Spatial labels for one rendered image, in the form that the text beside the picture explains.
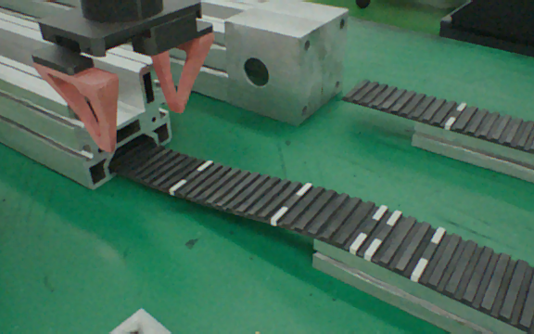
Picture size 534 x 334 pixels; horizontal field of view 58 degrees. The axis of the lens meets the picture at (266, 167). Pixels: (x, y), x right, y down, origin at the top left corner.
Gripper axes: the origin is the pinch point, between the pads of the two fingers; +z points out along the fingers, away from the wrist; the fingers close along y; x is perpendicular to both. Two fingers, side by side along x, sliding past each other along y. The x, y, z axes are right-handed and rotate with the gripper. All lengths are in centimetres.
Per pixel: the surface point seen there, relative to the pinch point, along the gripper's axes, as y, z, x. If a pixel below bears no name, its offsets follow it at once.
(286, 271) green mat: 2.9, 5.4, 16.2
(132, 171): 1.5, 4.5, -0.7
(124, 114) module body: -1.0, 0.9, -3.5
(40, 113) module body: 4.8, -0.7, -6.8
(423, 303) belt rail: 1.2, 4.3, 25.1
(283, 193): -1.2, 2.6, 13.2
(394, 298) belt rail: 1.5, 4.7, 23.5
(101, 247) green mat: 8.6, 5.5, 3.7
